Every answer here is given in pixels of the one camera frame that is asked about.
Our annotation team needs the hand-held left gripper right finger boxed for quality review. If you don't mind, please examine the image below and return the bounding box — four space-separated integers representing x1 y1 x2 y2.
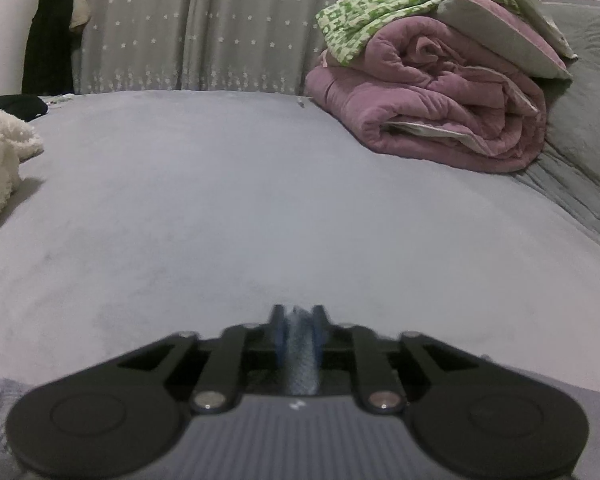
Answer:
312 304 487 414

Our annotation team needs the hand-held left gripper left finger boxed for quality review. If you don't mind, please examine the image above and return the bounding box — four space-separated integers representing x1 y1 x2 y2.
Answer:
113 304 289 414

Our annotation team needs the grey printed sweater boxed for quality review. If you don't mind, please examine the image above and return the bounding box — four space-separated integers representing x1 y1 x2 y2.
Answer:
0 306 325 467

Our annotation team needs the grey bed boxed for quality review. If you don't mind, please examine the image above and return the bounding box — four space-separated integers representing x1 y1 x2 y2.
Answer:
0 89 600 461

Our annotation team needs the pink folded quilt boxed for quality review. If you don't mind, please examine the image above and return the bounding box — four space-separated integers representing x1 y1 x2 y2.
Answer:
305 0 549 175

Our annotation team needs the green patterned blanket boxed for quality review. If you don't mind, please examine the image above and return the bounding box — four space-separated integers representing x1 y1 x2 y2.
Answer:
315 0 521 66

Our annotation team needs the grey star-print curtain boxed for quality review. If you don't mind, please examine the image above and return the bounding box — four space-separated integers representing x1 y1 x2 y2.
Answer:
71 0 401 96

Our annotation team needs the white plush toy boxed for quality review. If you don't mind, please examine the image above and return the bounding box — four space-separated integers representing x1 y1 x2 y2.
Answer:
0 109 45 234

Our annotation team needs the grey quilted bedspread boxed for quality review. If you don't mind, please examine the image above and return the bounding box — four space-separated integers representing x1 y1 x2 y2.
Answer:
510 0 600 272

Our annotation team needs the black cloth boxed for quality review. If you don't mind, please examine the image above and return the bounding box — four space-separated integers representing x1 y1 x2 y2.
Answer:
0 94 49 122

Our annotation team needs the pale folded quilt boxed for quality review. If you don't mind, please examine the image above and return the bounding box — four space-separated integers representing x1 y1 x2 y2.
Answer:
436 0 579 81

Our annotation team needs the black hanging garment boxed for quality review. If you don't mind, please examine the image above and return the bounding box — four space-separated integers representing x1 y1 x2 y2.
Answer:
21 0 78 96

